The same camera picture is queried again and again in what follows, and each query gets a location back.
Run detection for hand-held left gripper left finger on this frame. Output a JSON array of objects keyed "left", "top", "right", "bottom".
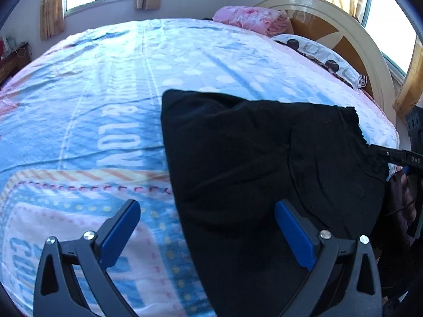
[{"left": 33, "top": 199, "right": 142, "bottom": 317}]

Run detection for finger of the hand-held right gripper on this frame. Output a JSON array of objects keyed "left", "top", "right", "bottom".
[{"left": 368, "top": 143, "right": 423, "bottom": 166}]

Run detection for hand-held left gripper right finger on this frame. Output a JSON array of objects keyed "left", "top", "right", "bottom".
[{"left": 274, "top": 200, "right": 384, "bottom": 317}]

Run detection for black pants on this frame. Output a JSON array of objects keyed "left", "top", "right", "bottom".
[{"left": 160, "top": 89, "right": 390, "bottom": 317}]

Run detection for dark cloth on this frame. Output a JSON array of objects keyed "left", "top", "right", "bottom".
[{"left": 380, "top": 168, "right": 420, "bottom": 304}]

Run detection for cream wooden headboard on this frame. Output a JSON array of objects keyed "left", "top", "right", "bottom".
[{"left": 254, "top": 0, "right": 397, "bottom": 119}]

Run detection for white dotted pillow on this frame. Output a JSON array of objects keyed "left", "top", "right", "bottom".
[{"left": 273, "top": 34, "right": 362, "bottom": 90}]

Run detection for blue pink printed blanket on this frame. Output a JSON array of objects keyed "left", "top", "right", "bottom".
[{"left": 0, "top": 18, "right": 400, "bottom": 317}]

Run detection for pink quilt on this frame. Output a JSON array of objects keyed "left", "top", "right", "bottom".
[{"left": 212, "top": 6, "right": 295, "bottom": 37}]

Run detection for wooden cabinet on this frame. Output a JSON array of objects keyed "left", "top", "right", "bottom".
[{"left": 0, "top": 35, "right": 32, "bottom": 86}]

